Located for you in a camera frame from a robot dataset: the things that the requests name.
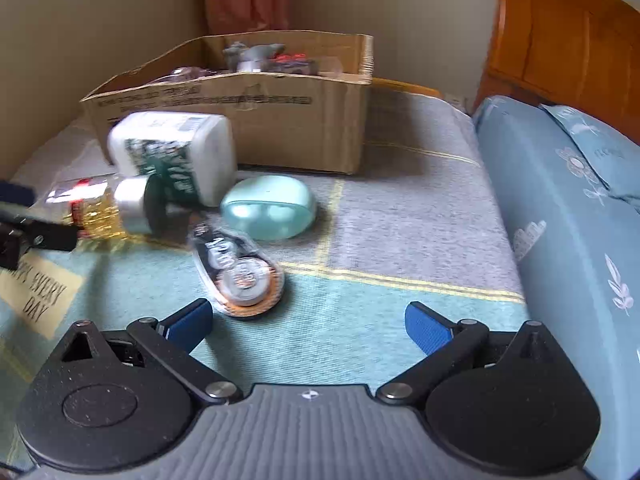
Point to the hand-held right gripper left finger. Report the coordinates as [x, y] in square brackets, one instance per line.
[187, 326]

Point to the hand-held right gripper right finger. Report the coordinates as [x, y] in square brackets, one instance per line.
[425, 330]

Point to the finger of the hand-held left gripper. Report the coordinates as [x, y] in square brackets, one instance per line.
[17, 194]
[50, 235]

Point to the clear yellow capsule bottle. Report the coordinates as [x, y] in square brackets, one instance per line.
[100, 210]

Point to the clear correction tape dispenser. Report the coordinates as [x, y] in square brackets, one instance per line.
[240, 275]

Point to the white bottle green label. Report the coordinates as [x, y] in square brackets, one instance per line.
[200, 145]

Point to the pink pig toy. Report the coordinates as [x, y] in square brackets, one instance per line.
[190, 72]

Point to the cardboard box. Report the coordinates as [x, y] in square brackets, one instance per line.
[290, 125]

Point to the grey elephant toy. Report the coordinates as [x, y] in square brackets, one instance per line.
[250, 57]

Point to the clear jar silver lid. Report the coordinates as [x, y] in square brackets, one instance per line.
[335, 69]

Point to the black cube toy red wheels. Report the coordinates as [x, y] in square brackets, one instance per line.
[295, 63]

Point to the checked grey green blanket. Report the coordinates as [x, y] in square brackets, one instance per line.
[400, 210]

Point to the teal earbud case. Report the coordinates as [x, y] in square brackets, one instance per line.
[270, 207]

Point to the blue floral bed sheet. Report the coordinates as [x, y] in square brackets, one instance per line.
[565, 270]

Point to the wooden bedside table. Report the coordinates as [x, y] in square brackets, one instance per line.
[405, 87]

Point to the blue floral pillow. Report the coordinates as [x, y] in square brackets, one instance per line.
[600, 145]

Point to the wooden bed headboard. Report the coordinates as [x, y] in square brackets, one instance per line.
[565, 35]

